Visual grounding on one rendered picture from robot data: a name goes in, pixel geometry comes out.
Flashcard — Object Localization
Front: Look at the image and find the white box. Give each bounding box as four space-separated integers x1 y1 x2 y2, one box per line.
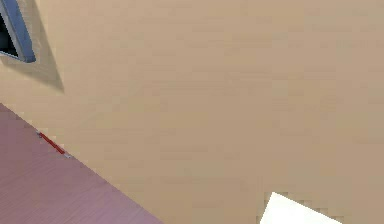
259 191 344 224

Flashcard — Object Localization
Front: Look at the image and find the red pencil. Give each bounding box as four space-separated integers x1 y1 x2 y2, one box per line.
36 131 72 159

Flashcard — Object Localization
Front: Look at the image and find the blue framed window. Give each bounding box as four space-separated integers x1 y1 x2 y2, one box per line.
0 0 37 64

